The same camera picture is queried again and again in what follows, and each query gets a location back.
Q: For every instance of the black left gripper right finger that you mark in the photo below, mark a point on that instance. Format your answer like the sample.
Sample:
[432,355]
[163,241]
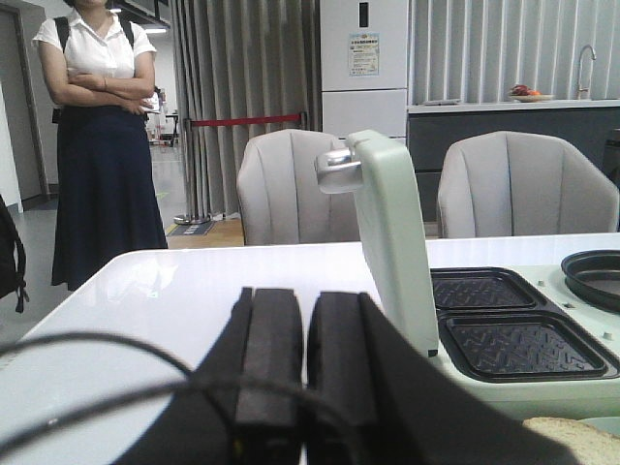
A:
[404,410]

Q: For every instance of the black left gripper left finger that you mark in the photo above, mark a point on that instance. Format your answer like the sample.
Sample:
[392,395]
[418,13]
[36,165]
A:
[263,339]

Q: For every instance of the mint green breakfast maker lid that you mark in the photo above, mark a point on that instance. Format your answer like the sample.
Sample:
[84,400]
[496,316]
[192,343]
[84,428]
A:
[380,174]

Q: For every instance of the bread slice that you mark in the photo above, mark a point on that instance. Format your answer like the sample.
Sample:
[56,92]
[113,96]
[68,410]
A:
[591,440]

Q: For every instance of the mint green breakfast maker base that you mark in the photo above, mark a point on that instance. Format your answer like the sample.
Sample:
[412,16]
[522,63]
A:
[512,337]

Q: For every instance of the red belt stanchion barrier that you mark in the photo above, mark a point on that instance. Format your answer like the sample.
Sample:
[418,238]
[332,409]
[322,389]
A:
[198,212]

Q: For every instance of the left grey upholstered chair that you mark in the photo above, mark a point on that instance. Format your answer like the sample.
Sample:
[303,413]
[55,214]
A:
[279,196]

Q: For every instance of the grey upholstered chair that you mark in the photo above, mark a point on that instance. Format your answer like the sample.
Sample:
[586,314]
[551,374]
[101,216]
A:
[279,196]
[512,184]

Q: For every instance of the right grey upholstered chair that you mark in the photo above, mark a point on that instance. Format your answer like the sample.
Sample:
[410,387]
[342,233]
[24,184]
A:
[512,184]

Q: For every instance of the black round frying pan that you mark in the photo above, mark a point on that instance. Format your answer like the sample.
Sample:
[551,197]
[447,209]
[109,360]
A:
[593,276]

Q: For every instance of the fruit plate on counter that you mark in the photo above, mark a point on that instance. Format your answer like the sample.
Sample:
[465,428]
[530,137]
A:
[525,94]

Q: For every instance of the grey pleated curtain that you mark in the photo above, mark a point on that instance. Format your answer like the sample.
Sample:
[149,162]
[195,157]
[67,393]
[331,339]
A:
[242,59]

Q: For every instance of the white refrigerator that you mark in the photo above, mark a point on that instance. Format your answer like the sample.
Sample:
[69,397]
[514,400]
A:
[364,66]

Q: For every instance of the person in white shirt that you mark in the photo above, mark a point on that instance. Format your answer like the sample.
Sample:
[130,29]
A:
[99,72]

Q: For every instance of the chrome kitchen faucet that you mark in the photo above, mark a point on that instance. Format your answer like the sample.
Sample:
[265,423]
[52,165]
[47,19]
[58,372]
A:
[586,57]

